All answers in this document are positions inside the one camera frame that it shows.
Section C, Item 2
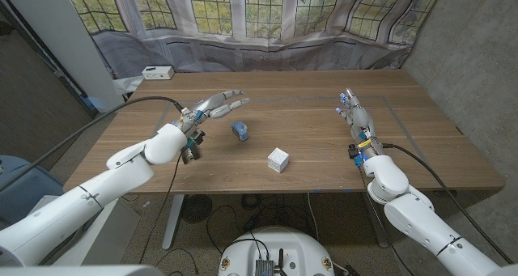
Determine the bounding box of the blue toy camera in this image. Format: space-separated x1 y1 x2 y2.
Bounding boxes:
230 121 250 142

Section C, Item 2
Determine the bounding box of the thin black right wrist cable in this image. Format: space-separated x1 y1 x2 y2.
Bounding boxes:
356 162 416 276

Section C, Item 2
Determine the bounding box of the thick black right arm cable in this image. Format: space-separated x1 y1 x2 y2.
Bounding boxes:
381 142 515 265

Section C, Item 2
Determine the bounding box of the white table leg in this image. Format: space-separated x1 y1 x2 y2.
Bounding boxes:
161 193 185 251
362 191 390 248

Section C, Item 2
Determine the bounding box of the white power strip box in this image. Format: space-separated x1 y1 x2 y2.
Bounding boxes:
141 66 175 81

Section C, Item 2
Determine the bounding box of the grey electronics module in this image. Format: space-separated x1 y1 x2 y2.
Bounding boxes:
254 258 276 276

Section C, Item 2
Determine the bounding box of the white pillar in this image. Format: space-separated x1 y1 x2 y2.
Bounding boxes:
0 0 125 113

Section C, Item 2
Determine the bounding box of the white number cube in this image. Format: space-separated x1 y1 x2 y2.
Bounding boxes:
266 146 291 174

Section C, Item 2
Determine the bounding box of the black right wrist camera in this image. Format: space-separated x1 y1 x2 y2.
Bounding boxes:
347 143 362 168

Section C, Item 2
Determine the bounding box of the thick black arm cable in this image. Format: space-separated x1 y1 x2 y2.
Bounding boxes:
0 96 185 193
381 142 515 265

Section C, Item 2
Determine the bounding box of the white robot torso edge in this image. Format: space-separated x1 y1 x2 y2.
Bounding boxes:
0 265 163 276

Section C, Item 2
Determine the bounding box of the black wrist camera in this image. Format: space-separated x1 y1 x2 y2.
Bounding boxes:
347 143 362 168
180 130 206 165

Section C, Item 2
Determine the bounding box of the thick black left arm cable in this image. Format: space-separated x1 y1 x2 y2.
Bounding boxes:
0 96 185 193

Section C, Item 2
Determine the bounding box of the blue padded seat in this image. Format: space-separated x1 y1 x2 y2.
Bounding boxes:
0 154 66 228

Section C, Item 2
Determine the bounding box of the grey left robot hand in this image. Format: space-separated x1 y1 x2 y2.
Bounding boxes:
176 89 252 138

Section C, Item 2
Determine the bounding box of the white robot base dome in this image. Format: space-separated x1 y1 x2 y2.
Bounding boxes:
217 226 336 276

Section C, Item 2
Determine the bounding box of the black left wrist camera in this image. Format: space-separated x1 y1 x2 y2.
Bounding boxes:
180 130 206 165

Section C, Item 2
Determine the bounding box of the printed window backdrop cloth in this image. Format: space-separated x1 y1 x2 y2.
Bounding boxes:
62 0 446 96

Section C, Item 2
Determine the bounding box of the white floor cable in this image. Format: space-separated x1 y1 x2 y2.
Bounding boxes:
306 193 321 243

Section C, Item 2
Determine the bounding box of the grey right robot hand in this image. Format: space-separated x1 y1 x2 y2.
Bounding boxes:
334 87 384 159

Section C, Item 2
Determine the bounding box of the black round floor device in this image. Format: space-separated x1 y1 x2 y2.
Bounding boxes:
180 193 214 224

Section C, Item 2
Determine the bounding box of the black floor cable bundle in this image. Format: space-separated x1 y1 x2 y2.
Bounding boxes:
206 193 316 244

